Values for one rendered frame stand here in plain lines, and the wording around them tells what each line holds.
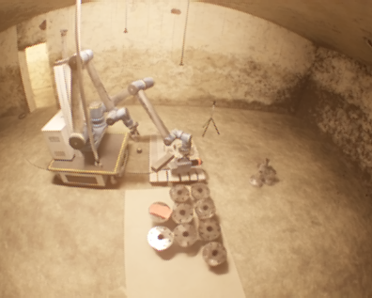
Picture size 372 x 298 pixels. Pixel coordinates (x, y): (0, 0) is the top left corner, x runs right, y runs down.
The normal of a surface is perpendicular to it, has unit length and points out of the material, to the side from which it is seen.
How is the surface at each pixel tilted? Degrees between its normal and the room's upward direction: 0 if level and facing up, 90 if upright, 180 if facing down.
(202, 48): 90
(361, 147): 90
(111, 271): 0
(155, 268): 0
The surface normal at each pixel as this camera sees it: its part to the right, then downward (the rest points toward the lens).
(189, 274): 0.11, -0.78
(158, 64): 0.15, 0.62
